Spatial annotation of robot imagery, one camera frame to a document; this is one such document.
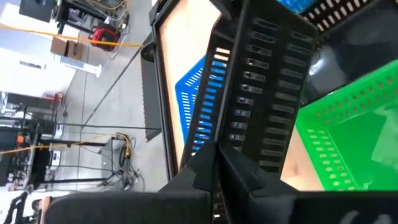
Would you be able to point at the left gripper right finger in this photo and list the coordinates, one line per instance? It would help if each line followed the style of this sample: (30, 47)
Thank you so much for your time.
(311, 208)

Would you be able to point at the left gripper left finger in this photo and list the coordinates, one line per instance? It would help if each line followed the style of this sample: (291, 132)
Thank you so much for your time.
(130, 208)

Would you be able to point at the black plastic basket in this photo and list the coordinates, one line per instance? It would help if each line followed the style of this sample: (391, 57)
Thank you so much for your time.
(264, 93)
(342, 46)

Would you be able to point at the blue plastic basket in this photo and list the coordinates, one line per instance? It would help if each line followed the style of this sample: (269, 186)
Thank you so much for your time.
(186, 93)

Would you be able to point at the green plastic basket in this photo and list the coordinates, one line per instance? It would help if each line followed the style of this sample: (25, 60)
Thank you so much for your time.
(351, 140)

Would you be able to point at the black computer case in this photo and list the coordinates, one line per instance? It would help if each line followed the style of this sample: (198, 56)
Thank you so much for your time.
(152, 93)

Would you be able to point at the black equipment rack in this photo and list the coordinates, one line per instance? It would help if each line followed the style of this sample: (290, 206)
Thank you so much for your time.
(18, 155)

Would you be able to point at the white tower heater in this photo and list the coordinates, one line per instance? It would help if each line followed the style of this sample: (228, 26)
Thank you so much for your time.
(81, 66)

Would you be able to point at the brown cardboard box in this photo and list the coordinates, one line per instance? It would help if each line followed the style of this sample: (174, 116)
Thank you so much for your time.
(66, 48)

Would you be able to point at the red tool case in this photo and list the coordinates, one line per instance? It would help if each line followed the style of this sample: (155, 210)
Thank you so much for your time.
(105, 37)

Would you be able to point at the black metal table frame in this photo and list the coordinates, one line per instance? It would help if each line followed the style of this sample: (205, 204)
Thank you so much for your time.
(164, 93)

